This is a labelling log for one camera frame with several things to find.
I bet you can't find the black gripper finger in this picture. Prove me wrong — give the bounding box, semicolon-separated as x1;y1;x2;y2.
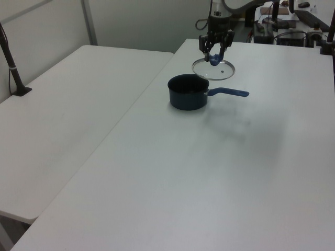
218;30;235;61
198;32;214;63

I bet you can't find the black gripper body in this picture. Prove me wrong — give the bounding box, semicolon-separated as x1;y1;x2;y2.
208;15;232;36

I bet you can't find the glass lid with blue knob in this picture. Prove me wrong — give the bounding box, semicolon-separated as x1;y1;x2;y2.
192;52;236;81

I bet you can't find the black box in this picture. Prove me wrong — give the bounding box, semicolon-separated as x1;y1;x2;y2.
253;22;274;44

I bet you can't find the dark stand with round base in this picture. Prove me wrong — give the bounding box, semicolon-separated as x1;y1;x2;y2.
263;0;291;31

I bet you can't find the brown desk mat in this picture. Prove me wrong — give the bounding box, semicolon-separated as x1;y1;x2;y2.
260;7;289;15

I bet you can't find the black electronic device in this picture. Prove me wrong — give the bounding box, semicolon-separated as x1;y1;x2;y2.
276;31;307;47

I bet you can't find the black keyboard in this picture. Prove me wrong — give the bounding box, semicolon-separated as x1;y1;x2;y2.
295;10;331;28

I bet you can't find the black pole with table clamp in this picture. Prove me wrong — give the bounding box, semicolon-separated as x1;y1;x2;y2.
319;0;335;55

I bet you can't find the black pole with white tape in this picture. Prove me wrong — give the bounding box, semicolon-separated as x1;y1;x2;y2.
0;22;33;97

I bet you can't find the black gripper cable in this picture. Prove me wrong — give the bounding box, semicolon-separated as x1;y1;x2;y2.
195;0;213;30

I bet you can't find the dark saucepan with blue handle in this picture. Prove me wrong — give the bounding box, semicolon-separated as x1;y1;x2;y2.
167;74;250;111

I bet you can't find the white metal bracket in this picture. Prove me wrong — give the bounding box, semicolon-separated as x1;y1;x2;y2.
307;22;327;49

